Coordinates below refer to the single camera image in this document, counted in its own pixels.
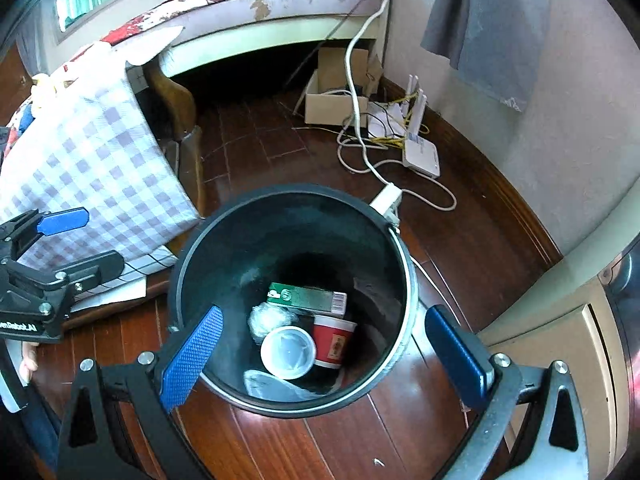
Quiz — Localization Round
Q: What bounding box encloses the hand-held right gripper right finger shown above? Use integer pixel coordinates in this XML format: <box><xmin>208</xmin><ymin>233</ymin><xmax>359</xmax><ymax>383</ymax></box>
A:
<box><xmin>424</xmin><ymin>304</ymin><xmax>591</xmax><ymax>480</ymax></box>

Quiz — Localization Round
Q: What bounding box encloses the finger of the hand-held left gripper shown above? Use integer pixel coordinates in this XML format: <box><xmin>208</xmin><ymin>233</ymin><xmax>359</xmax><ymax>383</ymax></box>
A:
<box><xmin>0</xmin><ymin>206</ymin><xmax>91</xmax><ymax>261</ymax></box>
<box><xmin>10</xmin><ymin>250</ymin><xmax>125</xmax><ymax>311</ymax></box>

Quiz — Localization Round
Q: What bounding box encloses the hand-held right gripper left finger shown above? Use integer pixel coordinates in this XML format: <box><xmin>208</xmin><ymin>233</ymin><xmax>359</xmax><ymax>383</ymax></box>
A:
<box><xmin>54</xmin><ymin>305</ymin><xmax>226</xmax><ymax>480</ymax></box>

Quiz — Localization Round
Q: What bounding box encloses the black trash bin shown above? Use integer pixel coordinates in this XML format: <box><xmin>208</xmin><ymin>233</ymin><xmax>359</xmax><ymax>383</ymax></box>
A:
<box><xmin>167</xmin><ymin>184</ymin><xmax>418</xmax><ymax>418</ymax></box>

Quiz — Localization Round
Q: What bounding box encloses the person's left hand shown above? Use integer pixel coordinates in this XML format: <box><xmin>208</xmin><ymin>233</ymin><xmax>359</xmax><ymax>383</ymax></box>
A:
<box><xmin>19</xmin><ymin>342</ymin><xmax>40</xmax><ymax>386</ymax></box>

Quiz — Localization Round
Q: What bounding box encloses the white grid cloth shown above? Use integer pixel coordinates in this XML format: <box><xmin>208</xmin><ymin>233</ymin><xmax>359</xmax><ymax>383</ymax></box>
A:
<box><xmin>112</xmin><ymin>250</ymin><xmax>178</xmax><ymax>281</ymax></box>

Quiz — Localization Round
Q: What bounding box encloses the checked purple white tablecloth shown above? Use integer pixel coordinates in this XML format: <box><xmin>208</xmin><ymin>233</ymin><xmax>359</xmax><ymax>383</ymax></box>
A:
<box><xmin>0</xmin><ymin>42</ymin><xmax>201</xmax><ymax>273</ymax></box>

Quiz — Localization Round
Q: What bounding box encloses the clear plastic bag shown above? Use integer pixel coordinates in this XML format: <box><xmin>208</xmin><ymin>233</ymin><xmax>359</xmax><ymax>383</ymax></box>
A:
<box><xmin>243</xmin><ymin>369</ymin><xmax>321</xmax><ymax>403</ymax></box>

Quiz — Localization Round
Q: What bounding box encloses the crumpled clear plastic ball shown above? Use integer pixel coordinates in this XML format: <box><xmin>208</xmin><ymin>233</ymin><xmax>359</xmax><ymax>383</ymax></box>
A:
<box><xmin>248</xmin><ymin>302</ymin><xmax>296</xmax><ymax>346</ymax></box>

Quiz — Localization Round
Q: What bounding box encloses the white plastic cup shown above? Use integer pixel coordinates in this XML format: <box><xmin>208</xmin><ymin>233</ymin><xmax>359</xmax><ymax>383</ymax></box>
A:
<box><xmin>260</xmin><ymin>325</ymin><xmax>317</xmax><ymax>380</ymax></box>

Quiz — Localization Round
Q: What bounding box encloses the cream cabinet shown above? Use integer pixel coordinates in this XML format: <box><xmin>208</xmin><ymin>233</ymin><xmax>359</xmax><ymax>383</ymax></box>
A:
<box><xmin>477</xmin><ymin>255</ymin><xmax>640</xmax><ymax>480</ymax></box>

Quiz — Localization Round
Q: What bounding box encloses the floral quilt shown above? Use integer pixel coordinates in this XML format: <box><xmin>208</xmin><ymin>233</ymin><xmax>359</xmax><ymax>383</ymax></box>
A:
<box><xmin>2</xmin><ymin>95</ymin><xmax>43</xmax><ymax>138</ymax></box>

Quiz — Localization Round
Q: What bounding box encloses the green carton box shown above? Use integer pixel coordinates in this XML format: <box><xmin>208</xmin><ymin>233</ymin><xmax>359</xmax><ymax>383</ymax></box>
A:
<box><xmin>266</xmin><ymin>282</ymin><xmax>348</xmax><ymax>317</ymax></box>

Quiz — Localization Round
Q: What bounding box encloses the red paper cup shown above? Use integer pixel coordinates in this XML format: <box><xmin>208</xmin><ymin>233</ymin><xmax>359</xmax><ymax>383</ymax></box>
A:
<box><xmin>312</xmin><ymin>314</ymin><xmax>359</xmax><ymax>371</ymax></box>

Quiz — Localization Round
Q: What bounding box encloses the wooden table leg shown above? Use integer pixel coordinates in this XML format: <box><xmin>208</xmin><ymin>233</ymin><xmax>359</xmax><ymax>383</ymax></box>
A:
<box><xmin>145</xmin><ymin>62</ymin><xmax>198</xmax><ymax>141</ymax></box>

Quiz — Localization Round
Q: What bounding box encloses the white router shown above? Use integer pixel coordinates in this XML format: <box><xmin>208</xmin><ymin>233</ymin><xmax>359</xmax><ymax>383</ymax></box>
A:
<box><xmin>402</xmin><ymin>74</ymin><xmax>441</xmax><ymax>178</ymax></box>

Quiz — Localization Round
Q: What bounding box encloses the crumpled white paper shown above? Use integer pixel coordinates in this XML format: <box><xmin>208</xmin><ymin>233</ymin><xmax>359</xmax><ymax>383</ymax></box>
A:
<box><xmin>367</xmin><ymin>102</ymin><xmax>408</xmax><ymax>138</ymax></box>

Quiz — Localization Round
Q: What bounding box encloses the cardboard box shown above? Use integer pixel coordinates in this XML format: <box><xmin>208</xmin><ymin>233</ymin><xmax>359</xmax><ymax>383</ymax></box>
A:
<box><xmin>304</xmin><ymin>46</ymin><xmax>385</xmax><ymax>127</ymax></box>

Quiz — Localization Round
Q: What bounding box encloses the grey hanging cloth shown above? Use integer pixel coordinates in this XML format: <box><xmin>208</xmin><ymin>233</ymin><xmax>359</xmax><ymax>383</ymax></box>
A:
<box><xmin>421</xmin><ymin>0</ymin><xmax>551</xmax><ymax>113</ymax></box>

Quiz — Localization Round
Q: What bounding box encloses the yellow cable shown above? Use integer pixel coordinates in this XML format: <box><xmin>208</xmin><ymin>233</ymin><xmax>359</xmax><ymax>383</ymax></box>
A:
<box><xmin>370</xmin><ymin>92</ymin><xmax>416</xmax><ymax>151</ymax></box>

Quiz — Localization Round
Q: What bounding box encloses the cream bed frame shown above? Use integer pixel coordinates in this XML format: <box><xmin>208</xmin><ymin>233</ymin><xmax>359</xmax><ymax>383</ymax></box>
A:
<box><xmin>160</xmin><ymin>10</ymin><xmax>388</xmax><ymax>78</ymax></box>

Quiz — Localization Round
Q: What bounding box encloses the white power cable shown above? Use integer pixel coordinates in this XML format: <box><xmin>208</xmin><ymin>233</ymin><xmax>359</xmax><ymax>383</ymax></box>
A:
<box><xmin>336</xmin><ymin>0</ymin><xmax>457</xmax><ymax>213</ymax></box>

